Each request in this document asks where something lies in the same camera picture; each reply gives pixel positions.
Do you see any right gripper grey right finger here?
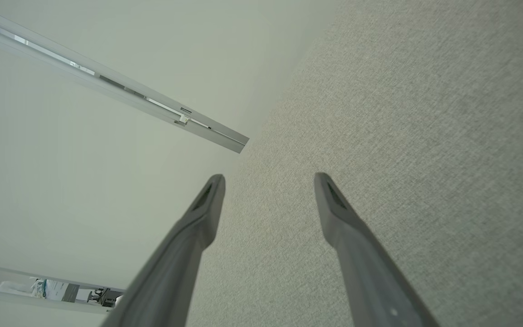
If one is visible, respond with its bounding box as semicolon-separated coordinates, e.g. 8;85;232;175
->
314;172;440;327

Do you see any grey double partition post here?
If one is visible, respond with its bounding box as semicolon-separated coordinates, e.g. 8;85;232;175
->
0;11;250;154

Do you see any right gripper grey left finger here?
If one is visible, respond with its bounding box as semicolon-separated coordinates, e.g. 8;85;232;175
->
100;173;226;327

